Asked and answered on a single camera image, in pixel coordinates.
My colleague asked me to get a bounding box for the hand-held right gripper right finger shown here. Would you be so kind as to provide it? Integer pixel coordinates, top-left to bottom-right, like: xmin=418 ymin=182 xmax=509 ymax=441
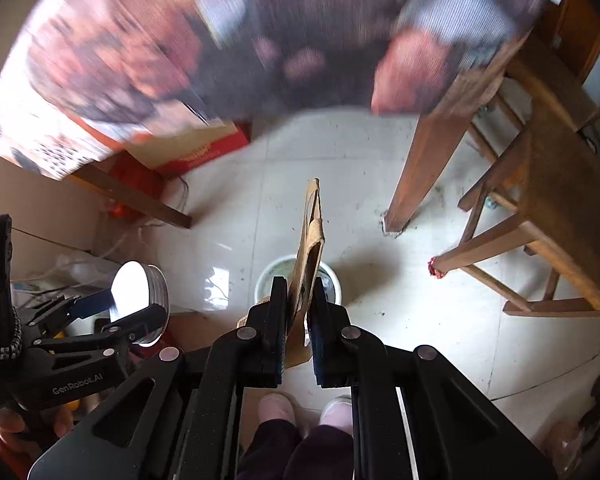
xmin=307 ymin=276 xmax=571 ymax=480

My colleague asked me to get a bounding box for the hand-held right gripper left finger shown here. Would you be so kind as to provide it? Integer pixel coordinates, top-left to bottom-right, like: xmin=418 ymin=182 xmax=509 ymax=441
xmin=27 ymin=276 xmax=291 ymax=480

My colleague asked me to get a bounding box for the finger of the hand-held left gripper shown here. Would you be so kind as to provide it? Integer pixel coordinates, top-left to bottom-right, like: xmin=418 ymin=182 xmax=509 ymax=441
xmin=27 ymin=290 xmax=113 ymax=341
xmin=32 ymin=302 xmax=168 ymax=361

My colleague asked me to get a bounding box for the white bowl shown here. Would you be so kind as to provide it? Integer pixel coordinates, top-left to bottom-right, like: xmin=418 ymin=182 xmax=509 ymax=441
xmin=254 ymin=255 xmax=342 ymax=312

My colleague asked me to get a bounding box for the brown cardboard piece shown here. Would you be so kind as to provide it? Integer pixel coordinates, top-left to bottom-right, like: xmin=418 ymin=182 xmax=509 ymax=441
xmin=237 ymin=177 xmax=328 ymax=368

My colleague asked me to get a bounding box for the person's left hand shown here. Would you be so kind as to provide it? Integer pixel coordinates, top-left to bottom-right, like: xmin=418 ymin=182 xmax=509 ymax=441
xmin=0 ymin=402 xmax=78 ymax=461

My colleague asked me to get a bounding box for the clear plastic bag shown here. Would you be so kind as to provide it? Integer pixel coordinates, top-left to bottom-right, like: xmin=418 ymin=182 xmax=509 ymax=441
xmin=10 ymin=252 xmax=122 ymax=312

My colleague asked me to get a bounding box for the flat cardboard sheet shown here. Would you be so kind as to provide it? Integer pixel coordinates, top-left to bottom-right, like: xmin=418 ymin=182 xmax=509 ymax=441
xmin=169 ymin=310 xmax=246 ymax=353

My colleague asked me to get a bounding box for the person's right pink shoe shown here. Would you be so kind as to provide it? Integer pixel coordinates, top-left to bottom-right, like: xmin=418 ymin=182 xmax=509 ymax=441
xmin=320 ymin=395 xmax=354 ymax=429

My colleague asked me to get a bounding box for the person's pink shoe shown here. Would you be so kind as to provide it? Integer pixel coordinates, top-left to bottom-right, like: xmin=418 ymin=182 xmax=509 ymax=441
xmin=257 ymin=394 xmax=297 ymax=429
xmin=320 ymin=395 xmax=354 ymax=429

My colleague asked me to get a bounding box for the person's left pink shoe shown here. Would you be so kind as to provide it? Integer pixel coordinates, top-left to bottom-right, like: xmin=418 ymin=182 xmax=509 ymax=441
xmin=257 ymin=394 xmax=297 ymax=429

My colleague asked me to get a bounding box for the red plastic bag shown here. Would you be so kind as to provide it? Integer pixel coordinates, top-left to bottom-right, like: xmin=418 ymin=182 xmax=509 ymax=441
xmin=105 ymin=152 xmax=167 ymax=219

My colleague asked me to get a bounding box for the person's right leg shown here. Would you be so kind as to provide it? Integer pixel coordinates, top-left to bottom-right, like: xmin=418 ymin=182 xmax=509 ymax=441
xmin=295 ymin=425 xmax=357 ymax=480

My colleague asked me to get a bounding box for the person's leg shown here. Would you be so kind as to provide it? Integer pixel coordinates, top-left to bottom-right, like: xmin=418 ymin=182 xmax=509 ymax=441
xmin=295 ymin=425 xmax=357 ymax=480
xmin=237 ymin=420 xmax=302 ymax=480

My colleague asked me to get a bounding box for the person's left leg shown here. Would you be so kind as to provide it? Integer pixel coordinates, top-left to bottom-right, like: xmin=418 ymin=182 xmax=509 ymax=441
xmin=237 ymin=420 xmax=302 ymax=480

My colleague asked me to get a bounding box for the red cardboard box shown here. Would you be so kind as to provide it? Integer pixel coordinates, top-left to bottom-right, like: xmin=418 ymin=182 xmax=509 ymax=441
xmin=125 ymin=120 xmax=253 ymax=177

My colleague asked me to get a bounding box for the wooden table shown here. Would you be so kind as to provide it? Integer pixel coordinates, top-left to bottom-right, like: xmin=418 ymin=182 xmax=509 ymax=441
xmin=72 ymin=25 xmax=536 ymax=235

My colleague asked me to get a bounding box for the table with printed cloth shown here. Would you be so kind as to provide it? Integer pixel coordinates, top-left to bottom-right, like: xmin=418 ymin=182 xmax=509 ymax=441
xmin=0 ymin=0 xmax=568 ymax=181

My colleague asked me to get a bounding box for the wooden stool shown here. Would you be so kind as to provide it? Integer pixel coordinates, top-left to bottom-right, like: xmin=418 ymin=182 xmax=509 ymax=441
xmin=427 ymin=115 xmax=600 ymax=318

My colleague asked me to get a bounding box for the crumpled plastic bag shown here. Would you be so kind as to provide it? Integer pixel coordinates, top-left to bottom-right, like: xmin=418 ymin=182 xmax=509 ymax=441
xmin=545 ymin=420 xmax=600 ymax=480

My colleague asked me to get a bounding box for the dark cloth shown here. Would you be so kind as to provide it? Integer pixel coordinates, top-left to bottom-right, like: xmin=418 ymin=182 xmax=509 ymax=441
xmin=579 ymin=375 xmax=600 ymax=429

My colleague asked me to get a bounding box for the wooden chair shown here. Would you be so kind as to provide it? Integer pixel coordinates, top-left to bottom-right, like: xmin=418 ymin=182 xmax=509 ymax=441
xmin=467 ymin=0 xmax=600 ymax=161

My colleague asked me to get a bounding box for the white cable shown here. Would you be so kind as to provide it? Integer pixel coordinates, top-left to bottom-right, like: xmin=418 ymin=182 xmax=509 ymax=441
xmin=135 ymin=176 xmax=192 ymax=242

